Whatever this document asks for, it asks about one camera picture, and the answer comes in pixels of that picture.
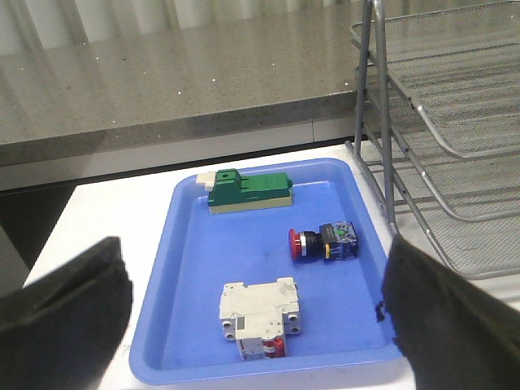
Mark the green electrical module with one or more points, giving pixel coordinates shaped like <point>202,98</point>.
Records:
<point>230,191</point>

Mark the left gripper black covered left finger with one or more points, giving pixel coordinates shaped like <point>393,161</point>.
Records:
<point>62,331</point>

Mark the grey stone counter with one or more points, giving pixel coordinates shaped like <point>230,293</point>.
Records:
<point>274,75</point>

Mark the blue plastic tray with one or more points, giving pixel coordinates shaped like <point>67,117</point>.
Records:
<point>345,337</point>

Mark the silver wire rack frame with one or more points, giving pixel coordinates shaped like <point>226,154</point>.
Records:
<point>373,52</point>

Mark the left gripper black covered right finger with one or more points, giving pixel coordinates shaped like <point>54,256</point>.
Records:
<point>454,334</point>

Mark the silver mesh tray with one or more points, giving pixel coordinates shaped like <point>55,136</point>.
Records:
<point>471,190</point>
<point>476,250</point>
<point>458,70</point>

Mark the red emergency stop button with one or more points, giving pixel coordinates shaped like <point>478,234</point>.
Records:
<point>333,241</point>

